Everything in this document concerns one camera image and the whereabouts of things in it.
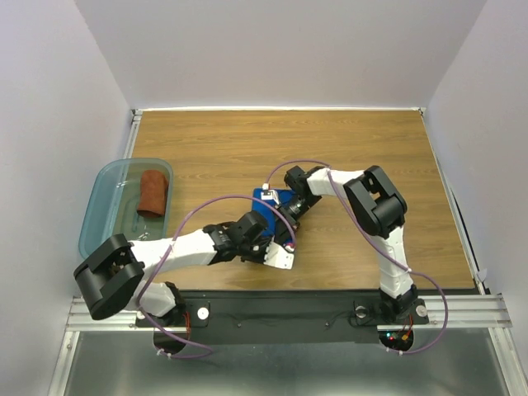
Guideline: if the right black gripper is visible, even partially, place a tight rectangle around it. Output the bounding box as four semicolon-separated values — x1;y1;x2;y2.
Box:
271;194;323;244

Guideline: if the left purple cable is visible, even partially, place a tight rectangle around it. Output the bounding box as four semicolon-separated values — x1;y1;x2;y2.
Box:
138;194;298;360

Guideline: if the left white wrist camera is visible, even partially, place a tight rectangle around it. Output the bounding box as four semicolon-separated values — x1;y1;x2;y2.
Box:
263;242;295;270

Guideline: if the blue towel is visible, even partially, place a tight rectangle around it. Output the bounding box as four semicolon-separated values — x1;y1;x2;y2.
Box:
252;189;294;243

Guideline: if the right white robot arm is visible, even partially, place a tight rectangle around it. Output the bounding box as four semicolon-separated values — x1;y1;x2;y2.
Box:
276;163;417;323

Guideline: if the aluminium frame rail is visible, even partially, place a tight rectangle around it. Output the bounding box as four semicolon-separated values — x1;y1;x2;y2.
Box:
66;295;512;332

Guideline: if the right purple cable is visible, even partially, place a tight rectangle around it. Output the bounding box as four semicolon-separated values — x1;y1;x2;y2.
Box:
262;159;449;356

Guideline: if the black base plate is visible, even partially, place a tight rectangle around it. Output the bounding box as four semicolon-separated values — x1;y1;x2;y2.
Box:
135;289;431;347

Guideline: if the teal plastic bin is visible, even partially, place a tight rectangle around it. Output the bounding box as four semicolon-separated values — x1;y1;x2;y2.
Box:
78;158;173;259

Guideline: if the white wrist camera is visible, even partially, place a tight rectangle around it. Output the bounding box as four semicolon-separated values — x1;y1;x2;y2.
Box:
263;242;295;270
261;183;282;206

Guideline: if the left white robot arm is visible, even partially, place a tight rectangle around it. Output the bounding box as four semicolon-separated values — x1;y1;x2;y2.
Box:
73;210;271;325

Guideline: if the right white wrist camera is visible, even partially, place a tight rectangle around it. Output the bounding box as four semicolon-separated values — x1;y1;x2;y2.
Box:
261;183;282;206

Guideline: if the brown towel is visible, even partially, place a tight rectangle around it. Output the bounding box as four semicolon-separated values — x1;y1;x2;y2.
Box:
137;169;168;219

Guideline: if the purple cable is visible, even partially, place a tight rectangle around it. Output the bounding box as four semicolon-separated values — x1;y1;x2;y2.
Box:
262;159;449;356
138;194;298;360

